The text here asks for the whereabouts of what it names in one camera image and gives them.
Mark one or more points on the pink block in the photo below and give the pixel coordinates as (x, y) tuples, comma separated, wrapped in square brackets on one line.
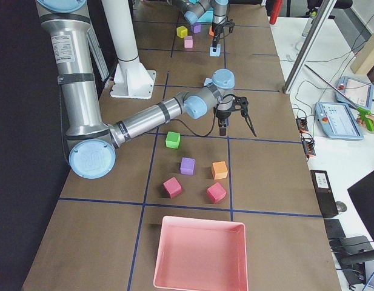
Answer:
[(188, 42)]

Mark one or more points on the light blue block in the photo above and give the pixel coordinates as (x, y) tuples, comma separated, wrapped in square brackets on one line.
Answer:
[(215, 54)]

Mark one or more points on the white pillar with base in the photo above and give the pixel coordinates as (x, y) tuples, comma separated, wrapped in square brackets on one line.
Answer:
[(132, 79)]

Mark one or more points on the magenta block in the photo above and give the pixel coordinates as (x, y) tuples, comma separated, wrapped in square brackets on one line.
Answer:
[(172, 187)]

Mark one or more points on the orange block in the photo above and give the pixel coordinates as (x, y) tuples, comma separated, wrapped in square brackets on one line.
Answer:
[(211, 30), (219, 170)]

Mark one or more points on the far teach pendant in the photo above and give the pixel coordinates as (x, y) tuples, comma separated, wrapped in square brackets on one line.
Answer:
[(359, 92)]

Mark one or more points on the near teach pendant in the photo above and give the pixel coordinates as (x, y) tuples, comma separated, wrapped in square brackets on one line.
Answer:
[(337, 121)]

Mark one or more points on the aluminium frame post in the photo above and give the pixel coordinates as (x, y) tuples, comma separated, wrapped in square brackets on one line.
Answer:
[(318, 22)]

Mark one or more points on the pink tray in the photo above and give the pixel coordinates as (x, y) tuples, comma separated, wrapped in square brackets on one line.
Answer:
[(201, 254)]

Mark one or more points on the grabber reacher tool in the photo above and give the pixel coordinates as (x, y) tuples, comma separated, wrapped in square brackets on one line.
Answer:
[(364, 113)]

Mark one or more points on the red cylinder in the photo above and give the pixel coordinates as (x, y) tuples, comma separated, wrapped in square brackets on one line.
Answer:
[(275, 11)]

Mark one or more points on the purple block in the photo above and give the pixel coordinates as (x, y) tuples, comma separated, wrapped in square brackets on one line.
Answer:
[(187, 166), (195, 28)]

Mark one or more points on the black monitor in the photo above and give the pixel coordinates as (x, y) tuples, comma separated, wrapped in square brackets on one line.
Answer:
[(362, 196)]

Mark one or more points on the computer mouse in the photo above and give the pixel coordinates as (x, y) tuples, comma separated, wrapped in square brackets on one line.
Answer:
[(341, 207)]

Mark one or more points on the blue tray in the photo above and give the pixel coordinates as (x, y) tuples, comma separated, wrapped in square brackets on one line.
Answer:
[(208, 13)]

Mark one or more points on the black box device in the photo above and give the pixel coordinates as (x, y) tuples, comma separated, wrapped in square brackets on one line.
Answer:
[(324, 194)]

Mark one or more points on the yellow block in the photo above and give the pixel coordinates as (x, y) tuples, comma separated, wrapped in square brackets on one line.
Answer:
[(181, 31)]

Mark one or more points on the far purple block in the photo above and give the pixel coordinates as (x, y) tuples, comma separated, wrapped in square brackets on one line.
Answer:
[(187, 166)]

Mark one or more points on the near orange block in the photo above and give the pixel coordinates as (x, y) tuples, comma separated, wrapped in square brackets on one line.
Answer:
[(211, 30)]

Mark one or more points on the far orange block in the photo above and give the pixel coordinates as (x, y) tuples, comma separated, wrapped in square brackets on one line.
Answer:
[(219, 170)]

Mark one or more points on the red block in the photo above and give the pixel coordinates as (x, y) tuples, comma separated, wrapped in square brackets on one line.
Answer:
[(216, 193)]

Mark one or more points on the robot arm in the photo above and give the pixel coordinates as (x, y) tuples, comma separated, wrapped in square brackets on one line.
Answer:
[(91, 141), (220, 8)]

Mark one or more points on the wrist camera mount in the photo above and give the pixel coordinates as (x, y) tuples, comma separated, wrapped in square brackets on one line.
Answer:
[(230, 25), (240, 104)]

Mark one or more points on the near purple block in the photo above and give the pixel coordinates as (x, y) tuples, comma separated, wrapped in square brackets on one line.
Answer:
[(195, 28)]

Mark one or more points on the green block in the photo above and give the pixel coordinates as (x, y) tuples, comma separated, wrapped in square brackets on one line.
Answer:
[(173, 140)]

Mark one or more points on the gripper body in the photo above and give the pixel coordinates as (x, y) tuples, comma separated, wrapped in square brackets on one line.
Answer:
[(217, 30), (222, 115)]

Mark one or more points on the teach pendant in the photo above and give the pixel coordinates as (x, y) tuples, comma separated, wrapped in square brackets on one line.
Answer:
[(359, 92), (337, 121)]

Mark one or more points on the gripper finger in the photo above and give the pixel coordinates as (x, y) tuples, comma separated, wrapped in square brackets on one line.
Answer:
[(223, 127), (215, 43)]

